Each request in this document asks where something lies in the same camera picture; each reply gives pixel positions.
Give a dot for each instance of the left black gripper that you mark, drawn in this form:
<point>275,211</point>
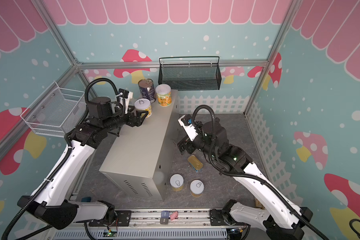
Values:
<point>138,121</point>

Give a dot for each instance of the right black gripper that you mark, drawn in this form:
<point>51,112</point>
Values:
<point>186,144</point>

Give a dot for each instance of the yellow can pull-tab lid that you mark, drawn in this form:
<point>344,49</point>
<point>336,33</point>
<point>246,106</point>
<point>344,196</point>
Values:
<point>177,182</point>
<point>197,188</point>
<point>144,105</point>

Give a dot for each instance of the dark blue tall can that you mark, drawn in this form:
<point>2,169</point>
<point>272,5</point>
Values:
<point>147,90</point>

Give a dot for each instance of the yellow can white lid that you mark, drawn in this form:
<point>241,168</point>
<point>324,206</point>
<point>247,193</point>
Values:
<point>163,92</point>

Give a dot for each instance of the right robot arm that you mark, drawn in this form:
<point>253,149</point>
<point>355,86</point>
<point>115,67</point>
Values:
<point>280,219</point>

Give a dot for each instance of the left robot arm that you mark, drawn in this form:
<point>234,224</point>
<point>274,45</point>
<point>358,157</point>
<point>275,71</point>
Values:
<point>48,202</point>

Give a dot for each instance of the grey metal cabinet counter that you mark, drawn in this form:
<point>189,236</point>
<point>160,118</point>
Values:
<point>139,161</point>

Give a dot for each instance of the gold flat sardine tin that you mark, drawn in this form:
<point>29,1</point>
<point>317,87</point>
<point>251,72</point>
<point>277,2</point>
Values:
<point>195,163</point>

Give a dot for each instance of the pink small object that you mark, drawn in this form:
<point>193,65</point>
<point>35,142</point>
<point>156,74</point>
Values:
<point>174,216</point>

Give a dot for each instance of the grey small block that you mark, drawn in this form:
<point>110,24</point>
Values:
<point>164,220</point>

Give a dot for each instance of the wooden toy hammer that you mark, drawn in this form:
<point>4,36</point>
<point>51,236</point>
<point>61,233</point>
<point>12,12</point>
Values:
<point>259,205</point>

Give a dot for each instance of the teal small object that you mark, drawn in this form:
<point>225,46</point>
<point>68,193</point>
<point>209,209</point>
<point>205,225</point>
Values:
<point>86,199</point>

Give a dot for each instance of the green circuit board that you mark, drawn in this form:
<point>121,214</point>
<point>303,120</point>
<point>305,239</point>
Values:
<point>110,233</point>

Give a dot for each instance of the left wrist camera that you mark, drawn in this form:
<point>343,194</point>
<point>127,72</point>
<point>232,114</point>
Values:
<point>124,97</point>

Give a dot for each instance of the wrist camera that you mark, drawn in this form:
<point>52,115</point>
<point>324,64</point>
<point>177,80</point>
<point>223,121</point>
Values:
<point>192,128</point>
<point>124,97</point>

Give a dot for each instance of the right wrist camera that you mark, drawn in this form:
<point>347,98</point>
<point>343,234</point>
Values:
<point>192,128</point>

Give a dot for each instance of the black wire mesh basket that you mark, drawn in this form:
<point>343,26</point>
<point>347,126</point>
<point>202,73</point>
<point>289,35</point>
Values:
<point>201,73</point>

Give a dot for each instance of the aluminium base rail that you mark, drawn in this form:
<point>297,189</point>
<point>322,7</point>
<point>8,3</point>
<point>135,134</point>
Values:
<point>158,224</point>

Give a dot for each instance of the white wire mesh basket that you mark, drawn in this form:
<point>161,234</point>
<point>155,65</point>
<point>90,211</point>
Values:
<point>55,112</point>

